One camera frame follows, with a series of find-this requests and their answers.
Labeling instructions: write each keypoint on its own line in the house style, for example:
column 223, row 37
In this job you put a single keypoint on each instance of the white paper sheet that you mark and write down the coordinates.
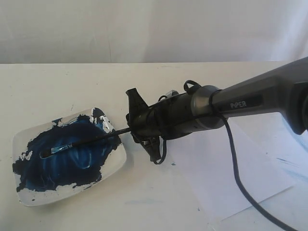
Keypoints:
column 204, row 159

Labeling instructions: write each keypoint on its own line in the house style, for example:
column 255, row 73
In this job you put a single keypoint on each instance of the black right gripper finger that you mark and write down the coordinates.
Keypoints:
column 152, row 147
column 136, row 103

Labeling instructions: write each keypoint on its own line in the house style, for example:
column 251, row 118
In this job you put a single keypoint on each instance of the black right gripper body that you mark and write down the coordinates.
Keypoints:
column 169, row 118

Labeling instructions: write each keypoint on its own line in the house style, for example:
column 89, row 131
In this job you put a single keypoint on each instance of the white plate with blue paint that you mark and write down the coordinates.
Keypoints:
column 41, row 181

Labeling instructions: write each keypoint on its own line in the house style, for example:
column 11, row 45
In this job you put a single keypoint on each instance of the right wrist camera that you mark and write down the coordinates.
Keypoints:
column 171, row 93

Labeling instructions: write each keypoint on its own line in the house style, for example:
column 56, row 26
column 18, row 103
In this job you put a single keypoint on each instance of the black paintbrush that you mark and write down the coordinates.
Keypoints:
column 54, row 150

